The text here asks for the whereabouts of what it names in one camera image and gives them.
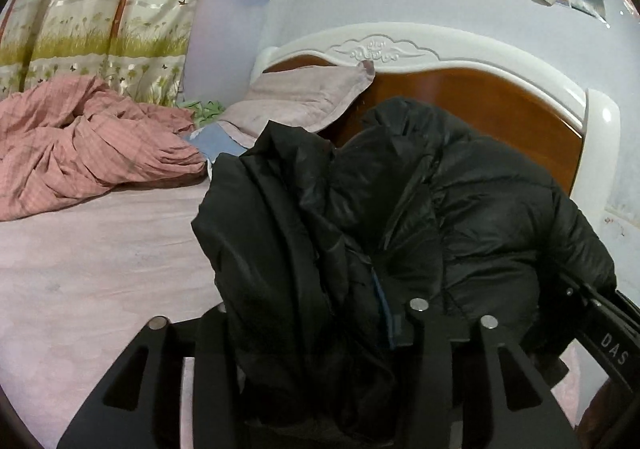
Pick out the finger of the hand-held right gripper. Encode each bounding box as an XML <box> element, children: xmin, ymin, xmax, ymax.
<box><xmin>557</xmin><ymin>271</ymin><xmax>618</xmax><ymax>312</ymax></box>

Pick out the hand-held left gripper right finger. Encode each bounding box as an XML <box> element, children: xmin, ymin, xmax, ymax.
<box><xmin>372</xmin><ymin>269</ymin><xmax>583</xmax><ymax>449</ymax></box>

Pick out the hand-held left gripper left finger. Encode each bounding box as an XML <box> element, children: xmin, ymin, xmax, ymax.
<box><xmin>56</xmin><ymin>306</ymin><xmax>251</xmax><ymax>449</ymax></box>

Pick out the dark puffer coat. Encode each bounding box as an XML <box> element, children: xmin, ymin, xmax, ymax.
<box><xmin>327</xmin><ymin>97</ymin><xmax>618</xmax><ymax>385</ymax></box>

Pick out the blue cloud print sheet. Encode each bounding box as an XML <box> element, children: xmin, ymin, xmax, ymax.
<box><xmin>185</xmin><ymin>124</ymin><xmax>248</xmax><ymax>164</ymax></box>

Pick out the green patterned cloth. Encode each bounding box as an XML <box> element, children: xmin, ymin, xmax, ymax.
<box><xmin>180</xmin><ymin>99</ymin><xmax>226</xmax><ymax>127</ymax></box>

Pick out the pink checked quilt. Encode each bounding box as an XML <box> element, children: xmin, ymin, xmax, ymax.
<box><xmin>0</xmin><ymin>75</ymin><xmax>206</xmax><ymax>222</ymax></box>

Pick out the white and wooden headboard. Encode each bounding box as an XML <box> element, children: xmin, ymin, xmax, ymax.
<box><xmin>250</xmin><ymin>22</ymin><xmax>621</xmax><ymax>210</ymax></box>

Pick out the pale pink pillow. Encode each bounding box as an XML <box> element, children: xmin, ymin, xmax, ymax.
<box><xmin>217</xmin><ymin>63</ymin><xmax>376</xmax><ymax>134</ymax></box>

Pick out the tree print curtain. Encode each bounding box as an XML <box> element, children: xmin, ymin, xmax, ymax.
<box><xmin>0</xmin><ymin>0</ymin><xmax>226</xmax><ymax>107</ymax></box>

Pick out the pale wall sheet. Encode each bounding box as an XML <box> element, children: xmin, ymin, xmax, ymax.
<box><xmin>182</xmin><ymin>0</ymin><xmax>273</xmax><ymax>106</ymax></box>

